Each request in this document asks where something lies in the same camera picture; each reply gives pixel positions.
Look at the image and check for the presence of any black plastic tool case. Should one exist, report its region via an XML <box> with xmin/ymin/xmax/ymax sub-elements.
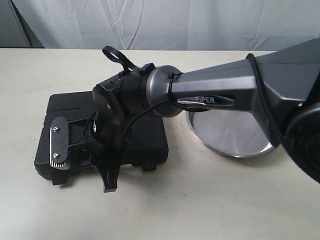
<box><xmin>34</xmin><ymin>91</ymin><xmax>169</xmax><ymax>186</ymax></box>

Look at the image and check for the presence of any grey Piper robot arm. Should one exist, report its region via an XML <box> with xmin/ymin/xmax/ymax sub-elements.
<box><xmin>84</xmin><ymin>38</ymin><xmax>320</xmax><ymax>192</ymax></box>

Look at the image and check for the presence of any round stainless steel tray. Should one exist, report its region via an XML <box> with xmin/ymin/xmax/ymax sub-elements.
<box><xmin>185</xmin><ymin>110</ymin><xmax>276</xmax><ymax>158</ymax></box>

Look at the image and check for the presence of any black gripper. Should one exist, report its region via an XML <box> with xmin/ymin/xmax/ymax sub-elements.
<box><xmin>69</xmin><ymin>82</ymin><xmax>133</xmax><ymax>194</ymax></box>

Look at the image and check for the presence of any black wrist camera plate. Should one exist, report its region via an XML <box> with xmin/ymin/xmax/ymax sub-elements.
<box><xmin>49</xmin><ymin>116</ymin><xmax>71</xmax><ymax>171</ymax></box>

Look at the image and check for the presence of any white backdrop cloth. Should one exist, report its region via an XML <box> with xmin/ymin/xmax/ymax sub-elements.
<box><xmin>14</xmin><ymin>0</ymin><xmax>320</xmax><ymax>51</ymax></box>

